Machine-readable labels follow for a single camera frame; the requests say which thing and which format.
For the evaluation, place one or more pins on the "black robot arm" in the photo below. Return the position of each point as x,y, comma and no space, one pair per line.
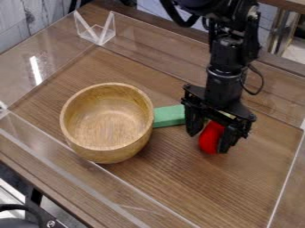
232,22

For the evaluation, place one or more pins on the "wooden furniture frame background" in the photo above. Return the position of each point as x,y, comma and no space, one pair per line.
280,18

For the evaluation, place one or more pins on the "green rectangular block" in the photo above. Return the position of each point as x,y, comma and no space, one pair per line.
169,116

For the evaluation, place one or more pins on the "clear acrylic corner bracket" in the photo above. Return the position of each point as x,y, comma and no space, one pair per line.
98,34

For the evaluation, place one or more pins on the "red felt strawberry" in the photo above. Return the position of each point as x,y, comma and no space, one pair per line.
210,137

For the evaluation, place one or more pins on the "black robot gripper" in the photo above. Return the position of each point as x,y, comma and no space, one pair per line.
217,102

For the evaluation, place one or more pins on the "black table leg clamp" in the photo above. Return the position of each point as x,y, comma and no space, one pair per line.
38,214

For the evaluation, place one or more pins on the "wooden bowl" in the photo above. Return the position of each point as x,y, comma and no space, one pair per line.
106,122

